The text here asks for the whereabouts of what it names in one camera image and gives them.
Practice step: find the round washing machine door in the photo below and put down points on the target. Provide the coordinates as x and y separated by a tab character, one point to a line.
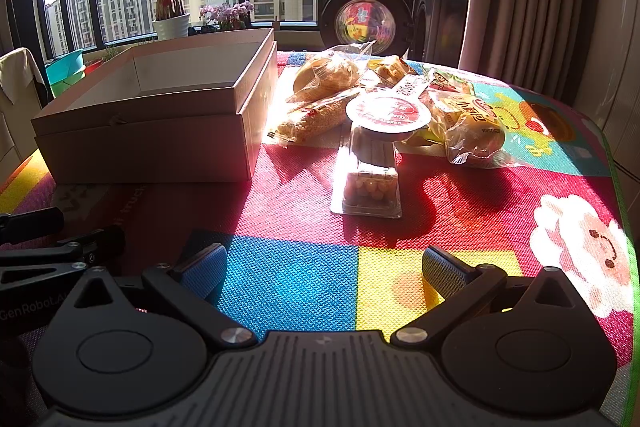
365	19

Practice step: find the white red snack packet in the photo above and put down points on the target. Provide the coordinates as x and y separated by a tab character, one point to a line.
413	85

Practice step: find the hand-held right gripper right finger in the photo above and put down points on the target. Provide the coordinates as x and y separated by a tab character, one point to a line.
442	271

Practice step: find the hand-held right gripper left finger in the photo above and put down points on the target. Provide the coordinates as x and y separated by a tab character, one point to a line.
206	271

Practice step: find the colourful cartoon play mat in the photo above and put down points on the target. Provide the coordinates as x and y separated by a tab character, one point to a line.
300	277

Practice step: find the small orange snack packet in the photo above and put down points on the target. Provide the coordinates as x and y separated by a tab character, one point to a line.
390	67

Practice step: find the dark washing machine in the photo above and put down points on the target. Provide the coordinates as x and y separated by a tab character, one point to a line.
440	7

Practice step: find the pink flower pot plant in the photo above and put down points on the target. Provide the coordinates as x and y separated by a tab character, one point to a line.
227	14

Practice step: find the green plastic basin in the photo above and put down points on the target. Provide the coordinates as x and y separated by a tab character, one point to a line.
65	69

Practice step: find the long bagged bread stick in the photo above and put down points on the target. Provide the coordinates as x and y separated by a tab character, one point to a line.
310	117

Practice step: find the white cardboard box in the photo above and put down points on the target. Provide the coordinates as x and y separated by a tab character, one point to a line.
150	142

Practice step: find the yellow label bun packet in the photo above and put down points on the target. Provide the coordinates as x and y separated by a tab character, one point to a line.
472	127

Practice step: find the clear plastic snack box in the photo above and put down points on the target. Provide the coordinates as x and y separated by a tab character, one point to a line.
367	177

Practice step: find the chair with white cloth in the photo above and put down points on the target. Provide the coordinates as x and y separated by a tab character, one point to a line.
17	107

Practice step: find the red lid pudding cup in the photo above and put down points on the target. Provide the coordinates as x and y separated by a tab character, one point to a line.
387	112

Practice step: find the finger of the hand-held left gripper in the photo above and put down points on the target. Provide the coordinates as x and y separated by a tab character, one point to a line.
35	224
95	243

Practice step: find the bread bun clear packet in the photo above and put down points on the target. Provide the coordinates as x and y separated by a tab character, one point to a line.
325	74

